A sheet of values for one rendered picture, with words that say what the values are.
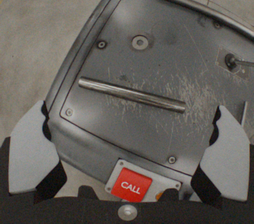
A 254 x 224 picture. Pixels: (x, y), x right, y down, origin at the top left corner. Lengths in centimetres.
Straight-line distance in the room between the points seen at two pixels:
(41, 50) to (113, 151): 191
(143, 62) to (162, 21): 11
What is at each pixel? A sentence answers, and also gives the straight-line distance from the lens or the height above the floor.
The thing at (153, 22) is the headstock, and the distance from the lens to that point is 37.
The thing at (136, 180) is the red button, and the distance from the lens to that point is 31.
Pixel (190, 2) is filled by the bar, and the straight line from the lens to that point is 40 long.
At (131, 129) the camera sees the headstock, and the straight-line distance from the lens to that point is 30.
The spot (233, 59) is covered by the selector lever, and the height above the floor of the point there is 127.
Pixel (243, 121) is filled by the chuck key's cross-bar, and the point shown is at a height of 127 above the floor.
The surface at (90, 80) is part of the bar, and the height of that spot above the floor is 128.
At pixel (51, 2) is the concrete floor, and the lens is 257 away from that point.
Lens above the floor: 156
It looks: 79 degrees down
